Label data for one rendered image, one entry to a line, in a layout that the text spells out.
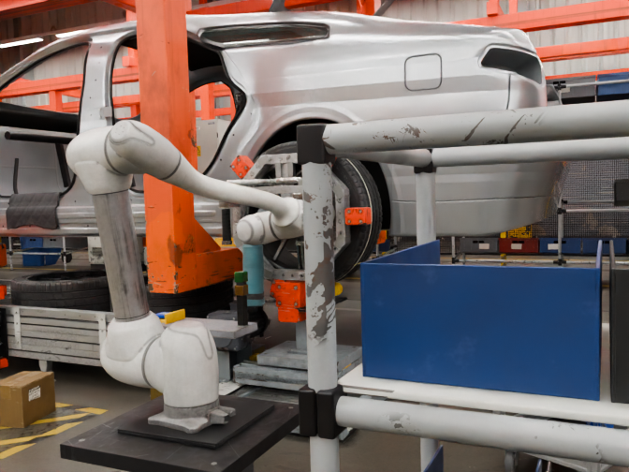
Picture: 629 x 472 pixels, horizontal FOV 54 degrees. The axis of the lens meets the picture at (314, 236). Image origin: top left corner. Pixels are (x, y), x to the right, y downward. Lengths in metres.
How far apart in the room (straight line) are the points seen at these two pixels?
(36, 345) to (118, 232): 1.88
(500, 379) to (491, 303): 0.07
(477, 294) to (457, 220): 2.24
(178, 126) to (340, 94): 0.77
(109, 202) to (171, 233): 1.03
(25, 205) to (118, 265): 2.49
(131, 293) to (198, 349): 0.27
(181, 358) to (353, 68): 1.72
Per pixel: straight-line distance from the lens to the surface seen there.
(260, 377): 2.87
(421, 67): 2.89
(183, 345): 1.76
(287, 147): 2.75
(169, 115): 2.84
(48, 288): 3.72
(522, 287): 0.56
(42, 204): 4.18
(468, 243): 6.43
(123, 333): 1.88
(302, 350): 2.88
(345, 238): 2.56
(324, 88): 3.04
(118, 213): 1.82
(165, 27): 2.91
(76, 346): 3.43
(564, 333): 0.56
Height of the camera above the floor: 0.94
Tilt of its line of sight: 4 degrees down
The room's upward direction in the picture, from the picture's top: 2 degrees counter-clockwise
